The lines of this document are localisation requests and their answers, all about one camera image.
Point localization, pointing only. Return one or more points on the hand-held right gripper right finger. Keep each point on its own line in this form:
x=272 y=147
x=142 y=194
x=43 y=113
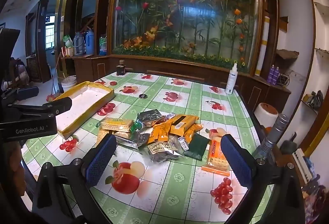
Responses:
x=236 y=162

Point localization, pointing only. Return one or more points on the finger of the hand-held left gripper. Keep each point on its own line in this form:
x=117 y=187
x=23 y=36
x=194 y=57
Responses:
x=60 y=105
x=27 y=92

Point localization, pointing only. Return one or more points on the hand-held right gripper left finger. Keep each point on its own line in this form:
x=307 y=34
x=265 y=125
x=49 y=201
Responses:
x=100 y=159

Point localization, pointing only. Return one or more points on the cracker packet orange label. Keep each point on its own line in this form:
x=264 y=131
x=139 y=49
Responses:
x=216 y=154

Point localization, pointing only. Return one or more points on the yellow snack bag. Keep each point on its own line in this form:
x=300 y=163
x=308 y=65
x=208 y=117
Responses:
x=84 y=100

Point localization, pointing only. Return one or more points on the silver foil biscuit packet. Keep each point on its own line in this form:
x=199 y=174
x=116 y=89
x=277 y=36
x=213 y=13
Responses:
x=131 y=140
x=149 y=117

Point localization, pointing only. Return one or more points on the dark green snack packet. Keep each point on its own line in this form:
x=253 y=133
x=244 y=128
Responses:
x=196 y=145

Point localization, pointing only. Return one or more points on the small orange snack packet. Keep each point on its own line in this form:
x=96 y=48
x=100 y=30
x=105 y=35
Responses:
x=162 y=128
x=194 y=134
x=155 y=139

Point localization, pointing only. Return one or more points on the white blue candy packet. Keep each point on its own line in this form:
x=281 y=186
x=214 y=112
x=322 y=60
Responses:
x=183 y=143
x=169 y=117

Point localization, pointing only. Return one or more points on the clear packet beige label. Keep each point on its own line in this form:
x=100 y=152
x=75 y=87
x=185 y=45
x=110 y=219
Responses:
x=159 y=150

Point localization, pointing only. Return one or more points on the large orange barcode packet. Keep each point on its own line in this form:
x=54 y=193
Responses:
x=183 y=123

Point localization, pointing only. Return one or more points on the red broom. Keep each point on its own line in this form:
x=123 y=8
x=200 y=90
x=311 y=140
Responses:
x=53 y=98

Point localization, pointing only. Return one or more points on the white plastic bucket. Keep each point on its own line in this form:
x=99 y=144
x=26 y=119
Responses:
x=69 y=84

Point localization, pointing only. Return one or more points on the brown wicker basket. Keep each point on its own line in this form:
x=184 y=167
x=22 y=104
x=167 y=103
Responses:
x=33 y=69

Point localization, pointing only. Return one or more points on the silver flashlight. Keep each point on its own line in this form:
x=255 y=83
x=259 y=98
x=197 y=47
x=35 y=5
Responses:
x=272 y=136

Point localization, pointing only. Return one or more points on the yellow carton box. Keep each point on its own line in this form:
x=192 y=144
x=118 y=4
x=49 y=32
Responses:
x=69 y=52

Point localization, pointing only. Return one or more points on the white paper roll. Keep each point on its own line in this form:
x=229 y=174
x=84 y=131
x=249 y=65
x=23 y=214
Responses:
x=266 y=113

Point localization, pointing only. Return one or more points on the red ridged bottle cap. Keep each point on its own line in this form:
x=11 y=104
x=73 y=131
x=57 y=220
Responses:
x=113 y=83

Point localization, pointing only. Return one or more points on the green fruit-print tablecloth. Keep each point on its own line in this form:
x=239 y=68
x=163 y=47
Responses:
x=180 y=188

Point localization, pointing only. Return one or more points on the barred window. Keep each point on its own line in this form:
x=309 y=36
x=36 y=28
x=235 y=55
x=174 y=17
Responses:
x=50 y=33

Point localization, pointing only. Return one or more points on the grey thermos flask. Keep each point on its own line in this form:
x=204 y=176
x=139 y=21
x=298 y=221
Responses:
x=79 y=44

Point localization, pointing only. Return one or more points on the green white bag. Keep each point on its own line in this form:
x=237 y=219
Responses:
x=67 y=41

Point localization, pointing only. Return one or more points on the stack of books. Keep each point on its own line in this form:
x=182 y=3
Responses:
x=303 y=164

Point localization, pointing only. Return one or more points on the blue thermos flask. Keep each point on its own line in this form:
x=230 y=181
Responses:
x=89 y=42

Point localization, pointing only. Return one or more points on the black small box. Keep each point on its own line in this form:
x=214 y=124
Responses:
x=121 y=68

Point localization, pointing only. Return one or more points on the green label water bottle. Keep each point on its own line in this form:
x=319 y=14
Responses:
x=103 y=46

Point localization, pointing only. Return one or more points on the black round bottle cap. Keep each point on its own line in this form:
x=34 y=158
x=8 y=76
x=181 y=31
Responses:
x=143 y=96

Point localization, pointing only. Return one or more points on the white spray bottle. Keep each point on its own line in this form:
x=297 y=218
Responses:
x=230 y=80

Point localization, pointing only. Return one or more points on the purple bottle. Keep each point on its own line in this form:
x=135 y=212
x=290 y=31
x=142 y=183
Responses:
x=276 y=77
x=270 y=76

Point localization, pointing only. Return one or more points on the pile of dark tools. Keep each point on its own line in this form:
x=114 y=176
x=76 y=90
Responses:
x=313 y=100

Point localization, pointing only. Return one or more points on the low wooden cabinet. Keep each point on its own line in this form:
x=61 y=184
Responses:
x=180 y=67

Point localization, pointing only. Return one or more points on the rolled white yellow mat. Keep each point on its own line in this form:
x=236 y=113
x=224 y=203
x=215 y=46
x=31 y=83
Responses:
x=262 y=46

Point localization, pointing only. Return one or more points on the bamboo flower glass panel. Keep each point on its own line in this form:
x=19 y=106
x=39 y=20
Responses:
x=180 y=21

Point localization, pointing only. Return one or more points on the brown carved wall shelf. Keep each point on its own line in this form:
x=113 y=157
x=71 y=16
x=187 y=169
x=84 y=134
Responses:
x=287 y=55

